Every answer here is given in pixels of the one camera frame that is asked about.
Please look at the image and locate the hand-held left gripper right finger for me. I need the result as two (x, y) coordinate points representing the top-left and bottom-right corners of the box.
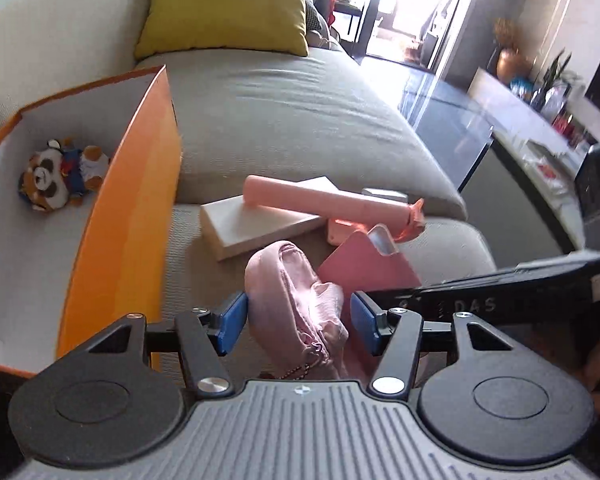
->
(349, 290), (518, 398)

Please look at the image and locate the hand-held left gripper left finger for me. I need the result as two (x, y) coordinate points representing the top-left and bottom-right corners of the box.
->
(80, 290), (251, 398)

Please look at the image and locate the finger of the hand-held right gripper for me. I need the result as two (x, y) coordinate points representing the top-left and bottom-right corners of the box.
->
(364, 250), (600, 322)

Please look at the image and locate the pink card holder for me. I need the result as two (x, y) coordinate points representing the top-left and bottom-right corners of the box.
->
(317, 232), (424, 368)

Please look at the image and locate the pink fabric pouch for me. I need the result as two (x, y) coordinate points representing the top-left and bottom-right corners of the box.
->
(244, 240), (351, 382)

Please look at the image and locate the orange storage box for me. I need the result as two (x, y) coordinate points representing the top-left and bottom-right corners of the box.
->
(0, 65), (184, 379)

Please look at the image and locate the pink framed small mirror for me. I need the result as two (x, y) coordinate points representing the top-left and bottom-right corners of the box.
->
(367, 224), (399, 257)

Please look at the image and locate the white flat box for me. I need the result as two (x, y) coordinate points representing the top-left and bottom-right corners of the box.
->
(199, 176), (339, 262)

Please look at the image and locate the white low cabinet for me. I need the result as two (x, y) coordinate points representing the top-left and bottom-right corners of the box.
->
(467, 67), (600, 257)

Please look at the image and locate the green potted plant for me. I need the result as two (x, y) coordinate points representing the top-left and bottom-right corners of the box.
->
(541, 50), (582, 95)

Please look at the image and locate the pink selfie stick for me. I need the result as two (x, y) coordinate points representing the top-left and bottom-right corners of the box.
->
(243, 174), (426, 242)

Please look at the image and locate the orange vase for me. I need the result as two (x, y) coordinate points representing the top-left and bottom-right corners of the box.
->
(495, 48), (532, 84)

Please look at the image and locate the dark glass coffee table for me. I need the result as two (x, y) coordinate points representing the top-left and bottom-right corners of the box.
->
(397, 67), (496, 194)

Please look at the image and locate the beige sofa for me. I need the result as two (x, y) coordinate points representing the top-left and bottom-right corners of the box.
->
(0, 0), (499, 381)

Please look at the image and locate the red panda plush toy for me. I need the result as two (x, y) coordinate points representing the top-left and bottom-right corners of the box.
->
(17, 137), (111, 214)

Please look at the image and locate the dark chair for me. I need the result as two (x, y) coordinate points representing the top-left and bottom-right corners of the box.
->
(330, 0), (367, 44)

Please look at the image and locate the checked cushion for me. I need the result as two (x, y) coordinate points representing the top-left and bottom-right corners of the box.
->
(304, 0), (332, 37)

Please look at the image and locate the yellow cushion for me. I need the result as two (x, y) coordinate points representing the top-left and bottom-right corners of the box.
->
(134, 0), (310, 60)

